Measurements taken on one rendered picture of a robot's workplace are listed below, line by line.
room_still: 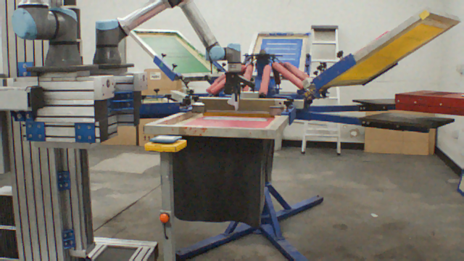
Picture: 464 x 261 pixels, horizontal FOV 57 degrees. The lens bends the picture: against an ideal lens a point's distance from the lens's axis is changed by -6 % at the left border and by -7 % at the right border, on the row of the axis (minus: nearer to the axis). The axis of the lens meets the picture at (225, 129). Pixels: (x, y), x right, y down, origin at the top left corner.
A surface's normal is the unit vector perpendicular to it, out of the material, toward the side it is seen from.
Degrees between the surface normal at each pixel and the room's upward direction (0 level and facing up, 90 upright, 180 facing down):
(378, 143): 75
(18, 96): 90
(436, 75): 90
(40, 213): 90
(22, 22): 97
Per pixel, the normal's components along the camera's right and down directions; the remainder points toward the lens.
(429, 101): -0.70, 0.13
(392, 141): -0.23, -0.11
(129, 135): -0.17, 0.16
